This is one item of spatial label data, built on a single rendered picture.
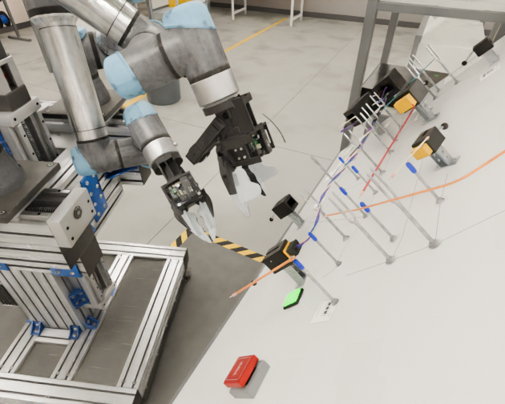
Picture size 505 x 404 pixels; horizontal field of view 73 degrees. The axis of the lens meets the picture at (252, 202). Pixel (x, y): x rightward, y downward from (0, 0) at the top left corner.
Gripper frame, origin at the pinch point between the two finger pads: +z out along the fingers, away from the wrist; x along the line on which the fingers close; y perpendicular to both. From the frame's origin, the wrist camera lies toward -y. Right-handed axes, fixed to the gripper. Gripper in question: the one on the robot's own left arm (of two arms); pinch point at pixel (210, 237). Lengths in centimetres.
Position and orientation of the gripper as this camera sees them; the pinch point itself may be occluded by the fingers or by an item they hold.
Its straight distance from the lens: 78.5
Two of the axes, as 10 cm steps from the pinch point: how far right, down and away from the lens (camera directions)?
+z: 5.1, 8.4, -1.7
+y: 0.1, -2.1, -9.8
